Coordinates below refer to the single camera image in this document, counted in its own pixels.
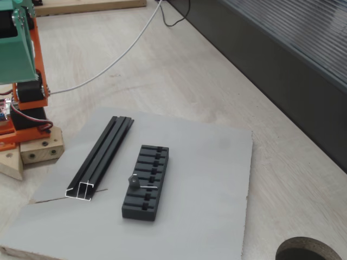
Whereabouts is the black slotted holder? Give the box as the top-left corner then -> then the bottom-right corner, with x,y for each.
121,145 -> 170,222

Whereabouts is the wooden block with screw holes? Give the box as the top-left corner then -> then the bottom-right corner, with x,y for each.
20,126 -> 65,165

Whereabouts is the wooden wedge block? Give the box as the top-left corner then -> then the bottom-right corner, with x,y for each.
0,143 -> 24,181

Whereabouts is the black aluminium profile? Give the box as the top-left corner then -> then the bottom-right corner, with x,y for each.
65,115 -> 136,203

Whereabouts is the gray board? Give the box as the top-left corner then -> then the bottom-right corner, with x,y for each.
0,107 -> 253,260

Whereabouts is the base servo wire bundle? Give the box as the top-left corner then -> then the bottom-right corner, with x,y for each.
10,106 -> 54,134

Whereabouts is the thin white cable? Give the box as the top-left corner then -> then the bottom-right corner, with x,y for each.
50,0 -> 163,95

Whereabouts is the thin black cable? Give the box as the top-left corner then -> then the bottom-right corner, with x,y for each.
159,0 -> 190,27

